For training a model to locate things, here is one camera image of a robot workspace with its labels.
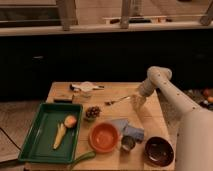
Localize peach toy fruit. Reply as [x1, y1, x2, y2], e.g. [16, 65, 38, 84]
[64, 115, 77, 128]

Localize green plastic tray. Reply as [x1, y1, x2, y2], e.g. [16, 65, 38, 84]
[18, 103, 83, 164]

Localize small metal cup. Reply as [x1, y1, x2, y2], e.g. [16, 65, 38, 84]
[121, 136, 136, 151]

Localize silver fork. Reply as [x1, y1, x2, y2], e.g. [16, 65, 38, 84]
[104, 96, 130, 106]

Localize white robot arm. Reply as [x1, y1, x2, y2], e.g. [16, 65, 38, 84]
[133, 66, 213, 171]

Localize red bowl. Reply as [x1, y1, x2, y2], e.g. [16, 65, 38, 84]
[88, 122, 119, 154]

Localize dark purple bowl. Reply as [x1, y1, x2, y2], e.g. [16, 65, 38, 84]
[144, 137, 174, 167]

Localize blue grey cloth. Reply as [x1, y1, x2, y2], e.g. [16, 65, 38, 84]
[110, 119, 144, 143]

